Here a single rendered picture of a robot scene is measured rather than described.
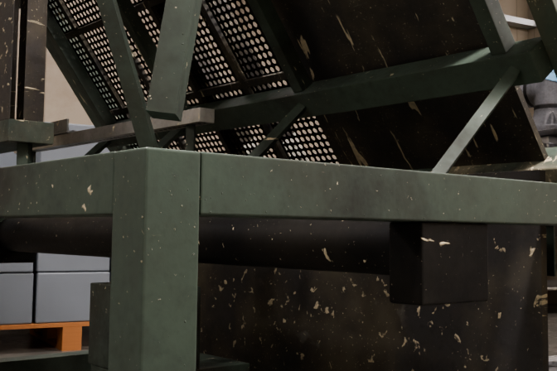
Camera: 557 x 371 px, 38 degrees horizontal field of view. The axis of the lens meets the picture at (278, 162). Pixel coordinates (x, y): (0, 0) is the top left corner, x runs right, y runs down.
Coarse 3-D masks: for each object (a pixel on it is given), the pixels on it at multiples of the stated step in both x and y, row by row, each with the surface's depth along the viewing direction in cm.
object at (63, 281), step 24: (0, 264) 443; (24, 264) 449; (48, 264) 456; (72, 264) 463; (96, 264) 469; (0, 288) 443; (24, 288) 449; (48, 288) 455; (72, 288) 461; (0, 312) 442; (24, 312) 448; (48, 312) 454; (72, 312) 460; (48, 336) 488; (72, 336) 459
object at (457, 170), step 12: (552, 156) 206; (432, 168) 234; (456, 168) 226; (468, 168) 223; (480, 168) 219; (492, 168) 216; (504, 168) 213; (516, 168) 210; (528, 168) 207; (540, 168) 204; (552, 168) 201; (552, 180) 203
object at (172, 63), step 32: (96, 0) 216; (192, 0) 116; (160, 32) 115; (192, 32) 117; (128, 64) 218; (160, 64) 114; (128, 96) 220; (160, 96) 113; (192, 128) 230; (288, 128) 237; (32, 160) 313; (448, 160) 167
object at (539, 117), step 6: (534, 108) 289; (540, 108) 285; (546, 108) 283; (552, 108) 282; (534, 114) 288; (540, 114) 284; (546, 114) 283; (552, 114) 282; (534, 120) 286; (540, 120) 283; (546, 120) 282; (552, 120) 282; (540, 126) 282; (546, 126) 281; (552, 126) 280
